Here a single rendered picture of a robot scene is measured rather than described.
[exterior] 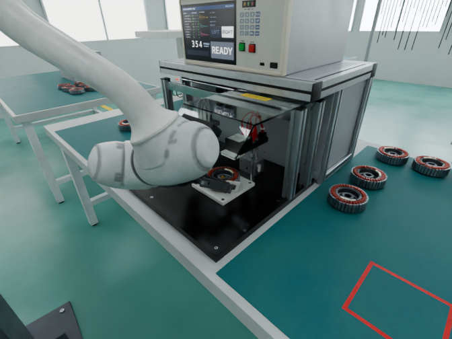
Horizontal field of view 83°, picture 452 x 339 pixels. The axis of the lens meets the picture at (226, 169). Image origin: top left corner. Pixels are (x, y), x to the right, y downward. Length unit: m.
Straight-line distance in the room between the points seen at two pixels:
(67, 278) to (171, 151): 1.46
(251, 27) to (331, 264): 0.65
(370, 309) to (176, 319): 1.01
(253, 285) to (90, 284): 1.24
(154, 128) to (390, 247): 0.63
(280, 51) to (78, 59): 0.48
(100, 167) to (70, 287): 1.27
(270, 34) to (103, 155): 0.51
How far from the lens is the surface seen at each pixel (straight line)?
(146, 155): 0.46
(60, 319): 1.64
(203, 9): 0.94
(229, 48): 0.86
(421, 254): 0.80
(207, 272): 0.63
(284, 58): 0.74
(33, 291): 1.86
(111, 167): 0.55
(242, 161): 0.92
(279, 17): 0.75
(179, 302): 1.50
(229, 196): 0.78
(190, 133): 0.42
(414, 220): 0.91
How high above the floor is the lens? 1.25
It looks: 30 degrees down
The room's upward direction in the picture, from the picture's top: 1 degrees counter-clockwise
